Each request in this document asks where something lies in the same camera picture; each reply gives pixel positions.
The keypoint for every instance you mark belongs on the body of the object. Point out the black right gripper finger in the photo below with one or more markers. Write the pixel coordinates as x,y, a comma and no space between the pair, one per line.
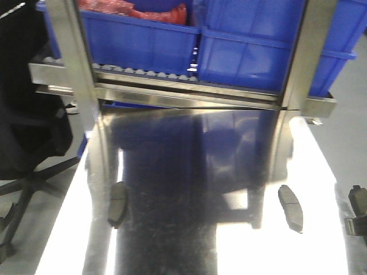
356,226

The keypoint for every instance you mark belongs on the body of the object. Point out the grey brake pad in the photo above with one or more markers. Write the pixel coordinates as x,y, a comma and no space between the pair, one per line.
357,198
118,204
292,208

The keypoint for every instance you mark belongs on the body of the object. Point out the right blue plastic crate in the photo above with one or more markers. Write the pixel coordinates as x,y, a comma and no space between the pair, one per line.
248,43

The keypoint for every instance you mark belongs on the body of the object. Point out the blue plastic crate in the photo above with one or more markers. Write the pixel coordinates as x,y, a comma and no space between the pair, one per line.
248,43
136,43

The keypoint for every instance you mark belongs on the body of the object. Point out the left blue plastic crate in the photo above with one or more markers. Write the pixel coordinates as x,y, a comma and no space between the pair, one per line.
136,43

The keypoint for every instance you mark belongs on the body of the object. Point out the black office chair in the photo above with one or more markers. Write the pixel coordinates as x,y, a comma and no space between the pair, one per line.
34,126

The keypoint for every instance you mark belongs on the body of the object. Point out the stainless steel roller rack frame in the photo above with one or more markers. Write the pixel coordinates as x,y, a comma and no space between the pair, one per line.
77,78

